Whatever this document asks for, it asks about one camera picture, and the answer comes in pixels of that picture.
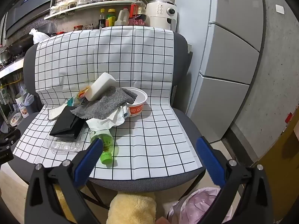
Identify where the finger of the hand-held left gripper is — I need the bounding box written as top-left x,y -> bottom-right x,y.
0,145 -> 15,167
0,128 -> 21,145

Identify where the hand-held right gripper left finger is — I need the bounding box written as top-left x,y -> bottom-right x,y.
26,138 -> 104,224

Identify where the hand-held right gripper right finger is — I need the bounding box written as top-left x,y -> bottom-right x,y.
196,136 -> 275,224

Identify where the green plastic bottle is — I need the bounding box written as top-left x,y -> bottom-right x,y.
89,127 -> 115,165

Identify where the white tissue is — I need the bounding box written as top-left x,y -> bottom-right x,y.
86,105 -> 128,131

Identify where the trash bin with pink bag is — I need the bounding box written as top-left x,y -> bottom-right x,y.
167,187 -> 234,224

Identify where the grey cloth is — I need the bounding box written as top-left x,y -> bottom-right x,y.
71,85 -> 138,125

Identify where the white foam block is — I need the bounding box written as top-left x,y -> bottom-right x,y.
85,72 -> 118,102

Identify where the white bowl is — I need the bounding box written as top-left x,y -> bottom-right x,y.
9,112 -> 22,125

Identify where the clear plastic tray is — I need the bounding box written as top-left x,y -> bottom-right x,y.
46,131 -> 90,154

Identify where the printed white bag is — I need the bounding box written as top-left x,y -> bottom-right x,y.
14,93 -> 35,119

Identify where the black wallet box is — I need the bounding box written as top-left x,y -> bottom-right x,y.
50,106 -> 88,139

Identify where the white folded napkin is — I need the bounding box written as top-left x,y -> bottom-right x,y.
47,105 -> 70,120

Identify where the teal plastic wrapper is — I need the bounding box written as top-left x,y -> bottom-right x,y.
67,97 -> 84,106

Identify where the orange snack wrapper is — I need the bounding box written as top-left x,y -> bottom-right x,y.
77,85 -> 92,101

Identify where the yellow fleece clothing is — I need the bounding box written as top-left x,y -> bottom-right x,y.
55,184 -> 157,224

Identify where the red white noodle cup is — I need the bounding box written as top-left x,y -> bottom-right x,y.
121,87 -> 148,117

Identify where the stainless steel kitchen counter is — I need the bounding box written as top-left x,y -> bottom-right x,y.
0,56 -> 26,78

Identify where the yellow wooden door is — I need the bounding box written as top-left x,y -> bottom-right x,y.
252,112 -> 299,215

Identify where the steel pot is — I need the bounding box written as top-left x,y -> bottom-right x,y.
0,49 -> 10,64

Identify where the black wok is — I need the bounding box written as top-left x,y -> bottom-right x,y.
6,43 -> 26,56

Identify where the white knotted plastic bag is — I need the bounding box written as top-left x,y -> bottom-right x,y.
29,28 -> 50,45

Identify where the white black checkered cloth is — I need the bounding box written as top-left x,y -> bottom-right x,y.
12,26 -> 203,179

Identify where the grey refrigerator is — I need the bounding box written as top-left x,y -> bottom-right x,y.
187,0 -> 267,144

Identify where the grey office chair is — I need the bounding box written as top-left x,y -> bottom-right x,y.
7,27 -> 207,211

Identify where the black range hood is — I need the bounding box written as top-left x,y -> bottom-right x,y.
0,0 -> 61,40

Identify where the glass jar with pale contents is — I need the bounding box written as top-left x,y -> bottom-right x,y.
58,3 -> 68,17

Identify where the dark sauce bottle yellow cap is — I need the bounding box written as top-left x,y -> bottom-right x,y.
98,9 -> 107,29

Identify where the green bottle with yellow cap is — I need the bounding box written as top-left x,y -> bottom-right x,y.
106,9 -> 117,27

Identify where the white jug with orange cap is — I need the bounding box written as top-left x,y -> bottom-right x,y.
114,7 -> 130,27

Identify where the large cooking oil bottle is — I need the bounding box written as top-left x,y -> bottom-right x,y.
128,0 -> 147,27

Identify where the white air fryer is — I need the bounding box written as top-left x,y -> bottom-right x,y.
146,0 -> 178,32

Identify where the white wall shelf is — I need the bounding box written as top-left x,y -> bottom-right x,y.
44,0 -> 150,20

